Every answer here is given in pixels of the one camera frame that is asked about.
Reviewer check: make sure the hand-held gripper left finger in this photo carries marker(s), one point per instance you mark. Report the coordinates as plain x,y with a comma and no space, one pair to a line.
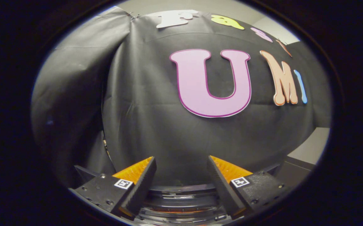
142,185

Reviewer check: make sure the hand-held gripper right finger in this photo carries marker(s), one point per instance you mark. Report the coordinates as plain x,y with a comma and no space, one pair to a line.
220,185

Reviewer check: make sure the black backdrop cloth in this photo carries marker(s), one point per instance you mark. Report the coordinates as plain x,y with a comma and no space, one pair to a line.
150,125

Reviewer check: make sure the white cabinet with dark top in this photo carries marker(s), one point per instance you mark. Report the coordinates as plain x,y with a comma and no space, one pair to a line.
313,147

